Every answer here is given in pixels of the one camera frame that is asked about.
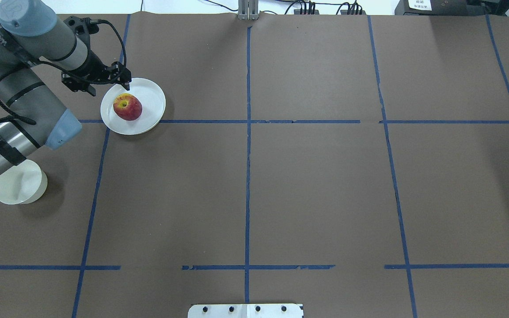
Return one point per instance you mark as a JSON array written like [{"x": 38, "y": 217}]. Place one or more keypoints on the red yellow apple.
[{"x": 127, "y": 107}]

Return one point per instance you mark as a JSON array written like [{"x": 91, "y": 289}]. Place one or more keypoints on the black computer box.
[{"x": 438, "y": 8}]

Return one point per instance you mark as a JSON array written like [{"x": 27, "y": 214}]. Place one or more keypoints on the brown paper table mat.
[{"x": 356, "y": 165}]

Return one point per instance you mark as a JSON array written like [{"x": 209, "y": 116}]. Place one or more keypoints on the aluminium frame post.
[{"x": 248, "y": 10}]

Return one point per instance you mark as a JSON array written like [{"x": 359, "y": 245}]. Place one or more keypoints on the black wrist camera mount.
[{"x": 83, "y": 28}]

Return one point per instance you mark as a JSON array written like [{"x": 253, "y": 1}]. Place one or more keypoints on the near orange black connector box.
[{"x": 350, "y": 8}]

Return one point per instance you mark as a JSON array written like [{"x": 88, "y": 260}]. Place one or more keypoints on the far orange black connector box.
[{"x": 306, "y": 8}]

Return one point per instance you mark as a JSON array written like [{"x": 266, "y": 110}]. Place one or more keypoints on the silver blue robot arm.
[{"x": 32, "y": 34}]

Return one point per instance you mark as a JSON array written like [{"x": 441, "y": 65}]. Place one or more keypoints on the white camera stand pedestal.
[{"x": 261, "y": 310}]

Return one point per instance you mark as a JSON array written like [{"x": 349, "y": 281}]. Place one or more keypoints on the white bowl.
[{"x": 23, "y": 184}]

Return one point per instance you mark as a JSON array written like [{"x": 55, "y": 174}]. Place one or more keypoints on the white plate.
[{"x": 152, "y": 100}]

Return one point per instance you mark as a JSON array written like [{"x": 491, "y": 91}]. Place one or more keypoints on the orange black connector box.
[
  {"x": 306, "y": 8},
  {"x": 350, "y": 8}
]

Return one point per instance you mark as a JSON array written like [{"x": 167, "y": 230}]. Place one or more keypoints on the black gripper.
[{"x": 93, "y": 66}]

